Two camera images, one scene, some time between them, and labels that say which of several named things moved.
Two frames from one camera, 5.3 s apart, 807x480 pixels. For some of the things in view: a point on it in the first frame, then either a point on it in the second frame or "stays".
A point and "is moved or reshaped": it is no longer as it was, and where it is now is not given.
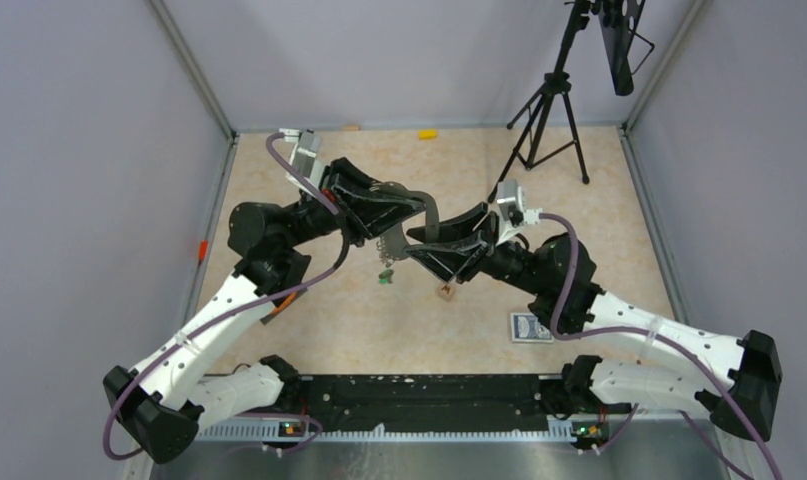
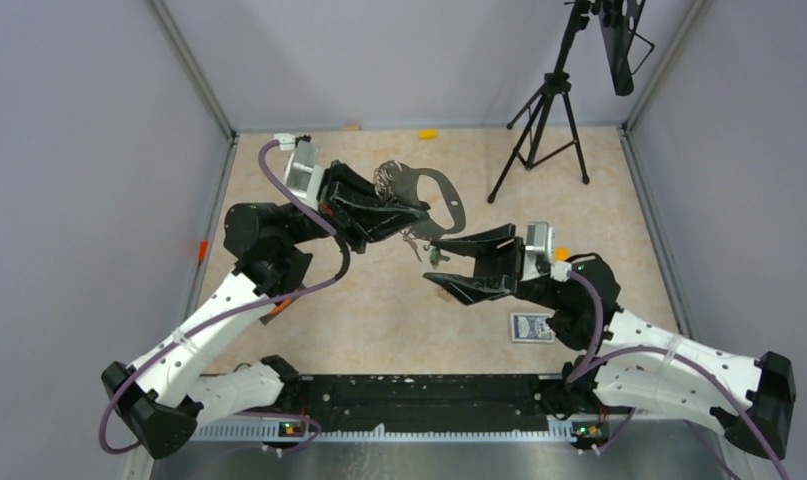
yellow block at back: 428,134 stays
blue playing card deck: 526,328 stays
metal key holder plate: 393,244 -> 396,182
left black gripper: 372,219 stays
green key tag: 385,277 is moved or reshaped
